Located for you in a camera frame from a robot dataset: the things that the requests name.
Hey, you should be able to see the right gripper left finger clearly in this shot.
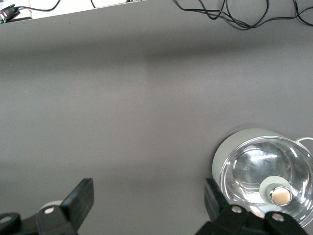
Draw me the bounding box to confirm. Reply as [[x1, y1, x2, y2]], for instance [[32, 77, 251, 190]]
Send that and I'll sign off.
[[0, 178, 95, 235]]

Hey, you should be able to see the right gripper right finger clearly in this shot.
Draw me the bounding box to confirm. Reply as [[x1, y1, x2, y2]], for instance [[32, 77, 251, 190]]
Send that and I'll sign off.
[[195, 178, 309, 235]]

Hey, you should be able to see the glass lid with metal knob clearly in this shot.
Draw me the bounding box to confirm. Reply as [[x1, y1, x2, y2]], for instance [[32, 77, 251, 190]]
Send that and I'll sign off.
[[219, 135, 313, 227]]

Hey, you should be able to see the grey-green cooking pot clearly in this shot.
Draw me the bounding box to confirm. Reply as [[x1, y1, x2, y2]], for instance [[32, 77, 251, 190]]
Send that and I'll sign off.
[[212, 128, 313, 221]]

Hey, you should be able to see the black plug connector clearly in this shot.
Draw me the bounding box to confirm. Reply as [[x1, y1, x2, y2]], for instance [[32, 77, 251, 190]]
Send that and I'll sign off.
[[0, 4, 21, 23]]

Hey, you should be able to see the thin black cable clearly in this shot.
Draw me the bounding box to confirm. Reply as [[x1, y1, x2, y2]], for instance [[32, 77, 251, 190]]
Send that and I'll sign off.
[[224, 0, 313, 30], [172, 0, 269, 30]]

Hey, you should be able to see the black connector cable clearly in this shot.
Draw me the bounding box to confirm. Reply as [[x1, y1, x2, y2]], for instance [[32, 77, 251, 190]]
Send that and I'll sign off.
[[14, 0, 61, 12]]

